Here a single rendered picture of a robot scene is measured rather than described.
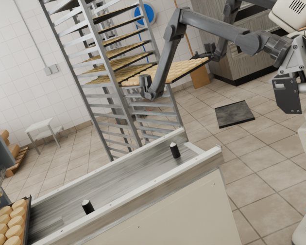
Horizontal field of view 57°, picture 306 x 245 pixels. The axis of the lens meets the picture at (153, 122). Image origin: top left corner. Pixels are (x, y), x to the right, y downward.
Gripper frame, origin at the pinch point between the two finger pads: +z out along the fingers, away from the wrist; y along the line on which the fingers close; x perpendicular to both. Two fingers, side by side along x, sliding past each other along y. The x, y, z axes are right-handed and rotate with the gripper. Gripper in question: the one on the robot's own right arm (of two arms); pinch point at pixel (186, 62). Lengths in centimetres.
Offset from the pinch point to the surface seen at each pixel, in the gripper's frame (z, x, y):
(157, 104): 35, -37, -35
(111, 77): 51, 9, 8
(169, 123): 29, -31, -53
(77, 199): 56, 107, -16
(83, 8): 52, 8, 55
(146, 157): 27, 91, -15
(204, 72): -24, -290, -89
